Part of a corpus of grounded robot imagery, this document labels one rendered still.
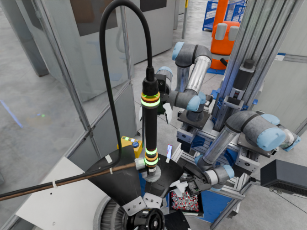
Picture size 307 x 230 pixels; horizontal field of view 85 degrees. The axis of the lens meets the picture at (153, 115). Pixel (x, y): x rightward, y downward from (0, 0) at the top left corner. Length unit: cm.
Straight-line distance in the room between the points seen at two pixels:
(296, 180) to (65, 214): 111
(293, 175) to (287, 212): 147
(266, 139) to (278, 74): 160
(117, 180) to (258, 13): 115
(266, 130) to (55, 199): 96
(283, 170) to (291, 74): 151
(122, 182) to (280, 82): 215
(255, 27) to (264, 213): 191
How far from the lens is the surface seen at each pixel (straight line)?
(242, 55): 132
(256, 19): 126
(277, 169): 113
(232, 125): 97
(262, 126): 91
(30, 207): 88
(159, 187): 93
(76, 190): 93
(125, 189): 79
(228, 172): 103
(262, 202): 250
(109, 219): 93
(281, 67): 240
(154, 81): 36
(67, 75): 120
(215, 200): 159
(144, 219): 81
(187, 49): 109
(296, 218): 262
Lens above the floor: 204
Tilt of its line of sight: 43 degrees down
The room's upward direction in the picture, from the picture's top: straight up
